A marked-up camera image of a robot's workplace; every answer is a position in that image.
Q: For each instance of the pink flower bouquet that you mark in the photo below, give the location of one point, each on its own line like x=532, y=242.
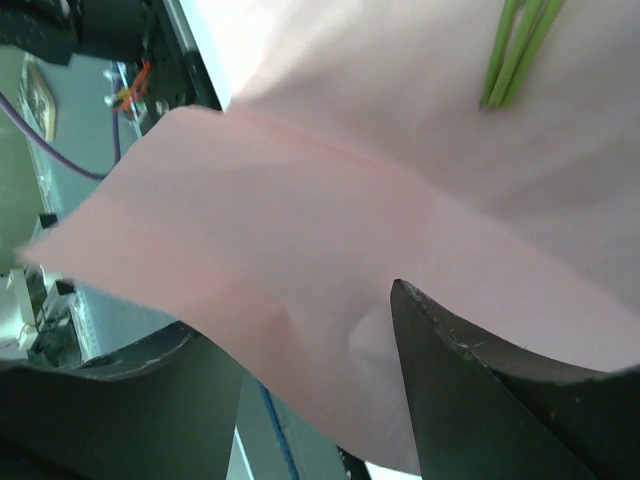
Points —
x=521, y=30

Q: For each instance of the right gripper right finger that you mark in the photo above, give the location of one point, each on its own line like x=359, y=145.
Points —
x=484, y=408

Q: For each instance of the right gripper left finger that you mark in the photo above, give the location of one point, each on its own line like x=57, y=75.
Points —
x=161, y=408

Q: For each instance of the purple wrapping paper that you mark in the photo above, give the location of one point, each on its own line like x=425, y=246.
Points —
x=352, y=151

